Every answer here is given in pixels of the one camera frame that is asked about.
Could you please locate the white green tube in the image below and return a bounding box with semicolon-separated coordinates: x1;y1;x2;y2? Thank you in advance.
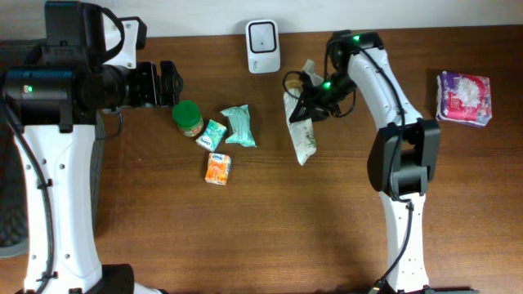
284;79;316;166

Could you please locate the teal wipes packet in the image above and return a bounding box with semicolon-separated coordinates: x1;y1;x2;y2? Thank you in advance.
221;105;256;147

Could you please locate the small teal tissue pack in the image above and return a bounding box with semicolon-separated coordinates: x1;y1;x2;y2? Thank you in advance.
195;119;227;152

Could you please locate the orange tissue pack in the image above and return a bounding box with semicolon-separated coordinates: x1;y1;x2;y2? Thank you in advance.
204;153;231;185

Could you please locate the red purple tissue pack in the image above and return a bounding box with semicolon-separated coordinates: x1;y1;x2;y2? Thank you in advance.
436;71;493;127

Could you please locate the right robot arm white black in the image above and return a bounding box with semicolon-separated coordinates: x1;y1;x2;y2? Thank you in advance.
283;30;440;293

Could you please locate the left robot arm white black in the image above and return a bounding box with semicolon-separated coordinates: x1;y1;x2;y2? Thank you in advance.
1;1;176;294

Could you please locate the grey plastic mesh basket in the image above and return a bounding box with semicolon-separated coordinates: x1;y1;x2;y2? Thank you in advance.
0;38;106;259

